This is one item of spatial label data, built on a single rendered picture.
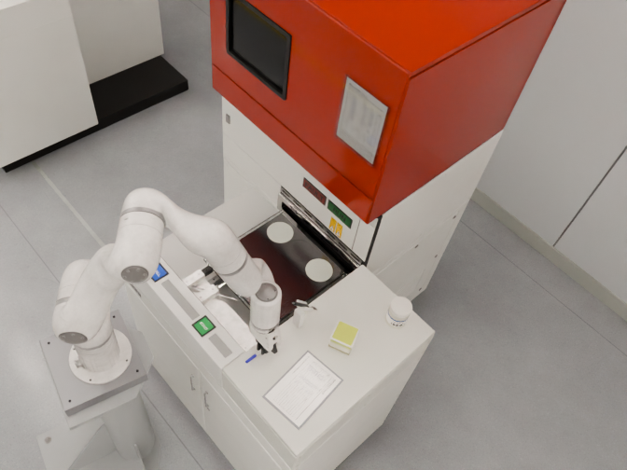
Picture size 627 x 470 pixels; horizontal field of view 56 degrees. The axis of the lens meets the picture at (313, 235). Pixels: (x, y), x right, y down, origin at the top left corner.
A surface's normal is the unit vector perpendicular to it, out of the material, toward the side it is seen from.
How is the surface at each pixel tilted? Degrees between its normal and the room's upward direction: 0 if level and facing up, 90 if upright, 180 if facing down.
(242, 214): 0
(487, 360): 0
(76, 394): 3
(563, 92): 90
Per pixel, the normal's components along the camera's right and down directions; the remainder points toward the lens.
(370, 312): 0.11, -0.59
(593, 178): -0.73, 0.50
